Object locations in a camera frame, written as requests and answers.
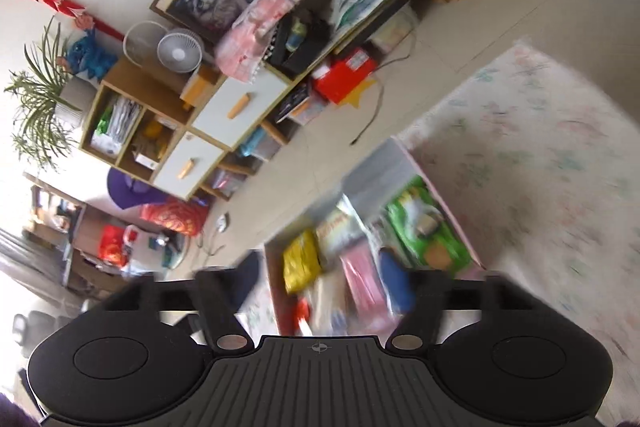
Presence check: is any lotus root chip packet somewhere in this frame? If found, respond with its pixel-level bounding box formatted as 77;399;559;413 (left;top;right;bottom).
315;207;363;258

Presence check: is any black case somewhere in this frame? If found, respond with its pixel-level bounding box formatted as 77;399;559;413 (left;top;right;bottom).
265;9;341;72

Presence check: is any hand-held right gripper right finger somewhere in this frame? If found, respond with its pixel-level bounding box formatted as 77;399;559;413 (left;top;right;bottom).
377;247;538;353

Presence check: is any blue plush toy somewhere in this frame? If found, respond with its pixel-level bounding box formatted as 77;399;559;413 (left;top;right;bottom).
65;32;118;80

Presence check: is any red cardboard box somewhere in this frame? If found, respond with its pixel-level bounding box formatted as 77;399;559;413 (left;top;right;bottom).
312;48;378;105

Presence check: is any wooden storage rack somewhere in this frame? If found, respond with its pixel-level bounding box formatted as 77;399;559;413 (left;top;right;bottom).
22;172;106;298

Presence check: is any pink cardboard box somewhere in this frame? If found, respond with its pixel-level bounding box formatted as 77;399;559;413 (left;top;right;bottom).
261;136;485;339

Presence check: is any white shopping bag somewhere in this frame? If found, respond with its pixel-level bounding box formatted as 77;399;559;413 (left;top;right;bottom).
122;227;188;278

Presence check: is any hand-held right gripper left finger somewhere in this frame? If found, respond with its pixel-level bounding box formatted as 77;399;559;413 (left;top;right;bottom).
97;251;264;354

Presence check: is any clear bin with dark lid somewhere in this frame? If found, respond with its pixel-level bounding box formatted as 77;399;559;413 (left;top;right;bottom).
275;82;328;125

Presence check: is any potted green plant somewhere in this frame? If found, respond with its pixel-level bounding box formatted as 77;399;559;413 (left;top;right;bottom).
4;14;98;170

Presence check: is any stack of papers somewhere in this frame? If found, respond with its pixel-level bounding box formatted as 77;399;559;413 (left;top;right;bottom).
92;99;143;158

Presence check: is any yellow snack packet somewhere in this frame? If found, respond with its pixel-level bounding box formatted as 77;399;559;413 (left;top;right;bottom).
282;230;322;295

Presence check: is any clear bin with blue lid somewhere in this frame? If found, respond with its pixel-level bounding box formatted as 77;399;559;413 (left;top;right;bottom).
239;127;281;160

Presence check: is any red gift bag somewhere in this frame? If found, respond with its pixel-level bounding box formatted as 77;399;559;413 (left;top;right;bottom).
97;224;133;268

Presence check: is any red printed bag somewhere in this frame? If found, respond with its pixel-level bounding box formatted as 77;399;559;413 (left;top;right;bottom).
140;199;208;238

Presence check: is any floral cloth mat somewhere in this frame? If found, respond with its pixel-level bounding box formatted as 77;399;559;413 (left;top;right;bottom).
240;39;640;408

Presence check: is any green biscuit packet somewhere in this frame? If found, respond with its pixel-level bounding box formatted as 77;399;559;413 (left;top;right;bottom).
385;188;472;279

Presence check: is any tall white fan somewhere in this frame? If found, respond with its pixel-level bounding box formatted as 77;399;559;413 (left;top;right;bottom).
122;21;168;68

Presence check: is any pink nougat packet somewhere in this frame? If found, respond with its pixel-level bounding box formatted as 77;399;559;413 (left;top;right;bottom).
341;246;396;325

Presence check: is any low wooden drawer cabinet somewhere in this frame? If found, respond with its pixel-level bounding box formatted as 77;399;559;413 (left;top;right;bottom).
187;0;516;158

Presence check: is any white plastic bin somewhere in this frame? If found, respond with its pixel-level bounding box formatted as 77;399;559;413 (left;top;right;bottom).
370;4;418;52

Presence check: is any small white desk fan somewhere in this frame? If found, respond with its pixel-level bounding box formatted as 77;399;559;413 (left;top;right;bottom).
156;29;205;75

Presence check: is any purple hat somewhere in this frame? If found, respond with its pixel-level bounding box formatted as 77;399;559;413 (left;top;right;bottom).
106;168;171;210

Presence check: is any yellow cardboard box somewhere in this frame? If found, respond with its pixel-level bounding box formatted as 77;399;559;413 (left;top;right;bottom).
180;74;218;108

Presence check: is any tall wooden shelf cabinet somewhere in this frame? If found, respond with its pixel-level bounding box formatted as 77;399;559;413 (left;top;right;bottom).
80;57;231;202

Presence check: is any small clear storage bin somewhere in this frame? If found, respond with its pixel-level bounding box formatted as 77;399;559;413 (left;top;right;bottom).
210;169;248;200

